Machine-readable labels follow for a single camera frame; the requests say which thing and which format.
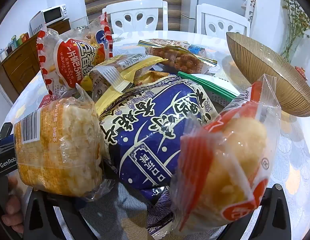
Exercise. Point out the scale pattern table mat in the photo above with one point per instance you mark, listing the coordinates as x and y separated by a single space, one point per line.
294 155

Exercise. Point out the yellow clear snack packet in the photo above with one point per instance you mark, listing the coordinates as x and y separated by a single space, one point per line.
115 80
145 63

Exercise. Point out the red white rice cracker packet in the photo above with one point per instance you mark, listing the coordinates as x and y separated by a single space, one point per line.
70 60

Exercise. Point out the glass vase with flowers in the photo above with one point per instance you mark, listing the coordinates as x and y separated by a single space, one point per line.
298 20

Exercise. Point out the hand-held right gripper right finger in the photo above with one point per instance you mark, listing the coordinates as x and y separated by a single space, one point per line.
269 205

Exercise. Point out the clear peanut snack packet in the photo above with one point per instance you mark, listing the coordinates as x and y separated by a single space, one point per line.
180 55

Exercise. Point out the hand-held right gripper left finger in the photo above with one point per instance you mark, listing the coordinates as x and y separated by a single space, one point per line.
45 205

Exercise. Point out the red ornament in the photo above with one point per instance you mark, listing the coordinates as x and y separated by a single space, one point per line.
300 71

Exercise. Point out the golden ribbed bowl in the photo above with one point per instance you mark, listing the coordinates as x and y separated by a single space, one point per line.
264 65

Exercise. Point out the brown wooden cabinet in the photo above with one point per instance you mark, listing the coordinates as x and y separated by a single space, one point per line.
17 65

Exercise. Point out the white microwave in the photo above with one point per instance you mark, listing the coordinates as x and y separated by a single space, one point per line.
52 15

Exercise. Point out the orange rice cake packet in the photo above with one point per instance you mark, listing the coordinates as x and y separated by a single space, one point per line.
62 142

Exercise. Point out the rolled printed paper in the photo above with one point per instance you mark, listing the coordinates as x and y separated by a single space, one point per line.
251 7

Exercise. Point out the white packet green stripes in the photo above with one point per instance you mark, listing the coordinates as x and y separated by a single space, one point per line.
215 85

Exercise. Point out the white chair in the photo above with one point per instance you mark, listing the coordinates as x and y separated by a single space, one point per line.
135 7
220 12

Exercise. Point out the person's left hand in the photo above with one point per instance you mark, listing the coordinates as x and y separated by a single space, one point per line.
15 205

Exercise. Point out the red clear round cake packet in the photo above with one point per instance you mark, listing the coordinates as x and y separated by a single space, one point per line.
232 155

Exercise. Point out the small red box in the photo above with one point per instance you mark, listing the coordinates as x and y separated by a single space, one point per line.
25 37

